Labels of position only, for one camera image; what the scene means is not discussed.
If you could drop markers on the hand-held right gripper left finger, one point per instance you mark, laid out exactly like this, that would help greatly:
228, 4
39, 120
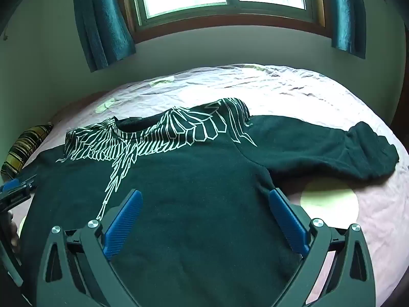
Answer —
124, 220

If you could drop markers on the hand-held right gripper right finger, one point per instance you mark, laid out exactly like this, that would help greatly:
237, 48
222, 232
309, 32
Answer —
287, 224

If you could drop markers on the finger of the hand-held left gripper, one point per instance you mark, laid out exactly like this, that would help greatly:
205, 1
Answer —
11, 185

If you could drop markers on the dark green printed sweater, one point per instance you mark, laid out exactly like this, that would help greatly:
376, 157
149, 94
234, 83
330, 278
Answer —
191, 182

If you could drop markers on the person's left hand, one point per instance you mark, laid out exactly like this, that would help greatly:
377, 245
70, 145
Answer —
14, 233

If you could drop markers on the striped pillow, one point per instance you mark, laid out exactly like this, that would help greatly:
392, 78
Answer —
22, 150

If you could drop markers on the pink dotted bed sheet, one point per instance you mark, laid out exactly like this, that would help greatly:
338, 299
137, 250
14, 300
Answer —
287, 96

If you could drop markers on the teal curtain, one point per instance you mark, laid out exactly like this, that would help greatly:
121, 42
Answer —
102, 22
346, 16

